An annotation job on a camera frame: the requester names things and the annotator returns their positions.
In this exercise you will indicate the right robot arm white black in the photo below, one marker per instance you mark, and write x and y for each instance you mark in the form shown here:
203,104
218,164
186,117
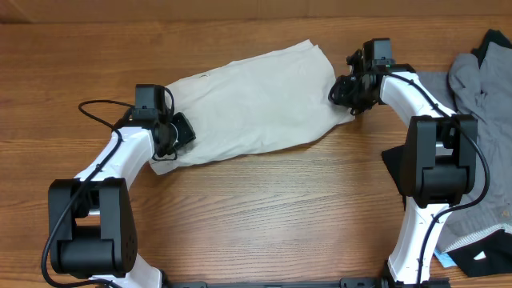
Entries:
433,169

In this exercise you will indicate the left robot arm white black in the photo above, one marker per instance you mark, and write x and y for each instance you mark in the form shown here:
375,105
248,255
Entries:
92,233

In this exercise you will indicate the grey garment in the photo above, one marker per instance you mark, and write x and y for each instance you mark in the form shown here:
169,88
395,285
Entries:
483,90

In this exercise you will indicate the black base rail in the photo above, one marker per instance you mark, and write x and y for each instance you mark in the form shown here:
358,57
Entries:
280,283

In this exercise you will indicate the beige shorts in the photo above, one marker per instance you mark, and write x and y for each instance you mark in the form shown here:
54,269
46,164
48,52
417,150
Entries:
256,105

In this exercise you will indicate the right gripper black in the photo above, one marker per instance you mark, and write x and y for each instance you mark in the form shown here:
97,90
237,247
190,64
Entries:
344,93

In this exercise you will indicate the black garment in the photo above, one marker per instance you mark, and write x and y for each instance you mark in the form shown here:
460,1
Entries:
491,255

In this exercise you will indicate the light blue cloth piece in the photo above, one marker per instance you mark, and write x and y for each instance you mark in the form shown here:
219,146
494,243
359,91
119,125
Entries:
445,260

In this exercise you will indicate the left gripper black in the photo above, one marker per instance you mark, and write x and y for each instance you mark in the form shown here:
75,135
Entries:
186,134

